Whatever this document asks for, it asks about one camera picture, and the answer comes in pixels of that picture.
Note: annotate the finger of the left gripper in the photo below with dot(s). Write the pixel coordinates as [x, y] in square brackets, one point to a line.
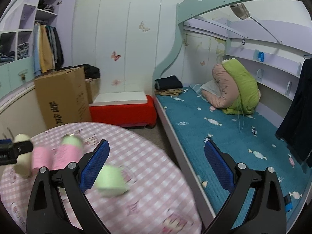
[22, 147]
[5, 141]

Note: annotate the purple white shelf unit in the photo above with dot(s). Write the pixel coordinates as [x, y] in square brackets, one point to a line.
[17, 30]

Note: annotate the teal bunk bed frame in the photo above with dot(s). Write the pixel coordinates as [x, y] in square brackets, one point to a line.
[203, 52]

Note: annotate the pink plush pillow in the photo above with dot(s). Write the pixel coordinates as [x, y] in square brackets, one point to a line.
[228, 97]

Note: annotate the dark hanging garment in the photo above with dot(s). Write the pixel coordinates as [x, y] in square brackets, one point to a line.
[295, 129]

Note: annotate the small cardboard box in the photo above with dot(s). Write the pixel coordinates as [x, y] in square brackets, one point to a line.
[92, 87]

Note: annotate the hanging clothes row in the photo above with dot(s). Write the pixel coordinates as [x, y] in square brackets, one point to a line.
[47, 49]

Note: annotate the purple wall shelves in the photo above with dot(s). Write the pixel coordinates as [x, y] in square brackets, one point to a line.
[285, 46]

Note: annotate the teal candy print mattress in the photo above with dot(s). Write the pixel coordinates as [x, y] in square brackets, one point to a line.
[249, 139]

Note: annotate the green pillow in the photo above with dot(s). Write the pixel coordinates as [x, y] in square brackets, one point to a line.
[248, 92]

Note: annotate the white board on box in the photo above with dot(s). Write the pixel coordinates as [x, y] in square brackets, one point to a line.
[120, 98]

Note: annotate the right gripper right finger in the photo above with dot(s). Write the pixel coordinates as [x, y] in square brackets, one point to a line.
[266, 212]

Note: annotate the large cardboard box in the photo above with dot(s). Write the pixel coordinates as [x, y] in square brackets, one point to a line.
[62, 97]

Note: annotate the teal drawer cabinet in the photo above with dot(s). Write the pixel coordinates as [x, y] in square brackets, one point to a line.
[16, 74]

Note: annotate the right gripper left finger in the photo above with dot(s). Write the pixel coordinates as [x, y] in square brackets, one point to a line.
[46, 212]

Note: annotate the cream lower cabinet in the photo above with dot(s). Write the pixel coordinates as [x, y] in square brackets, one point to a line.
[20, 113]

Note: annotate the small green cup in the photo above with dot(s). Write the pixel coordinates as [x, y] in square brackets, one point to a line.
[110, 182]

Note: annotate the pink checkered tablecloth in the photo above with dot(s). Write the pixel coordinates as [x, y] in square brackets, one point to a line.
[140, 190]

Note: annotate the folded black clothes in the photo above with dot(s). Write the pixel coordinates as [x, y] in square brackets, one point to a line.
[167, 83]

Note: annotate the cream white cup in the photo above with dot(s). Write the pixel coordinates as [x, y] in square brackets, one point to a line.
[23, 167]

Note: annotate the small blue shelf box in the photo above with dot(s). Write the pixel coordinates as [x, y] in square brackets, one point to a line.
[261, 56]

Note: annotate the pink plastic cup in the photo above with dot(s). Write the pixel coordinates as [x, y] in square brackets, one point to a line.
[41, 157]

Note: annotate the tall green pink can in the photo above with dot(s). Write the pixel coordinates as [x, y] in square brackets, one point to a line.
[70, 150]

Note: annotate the black clothes on box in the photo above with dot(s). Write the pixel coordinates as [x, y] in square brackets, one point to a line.
[91, 72]

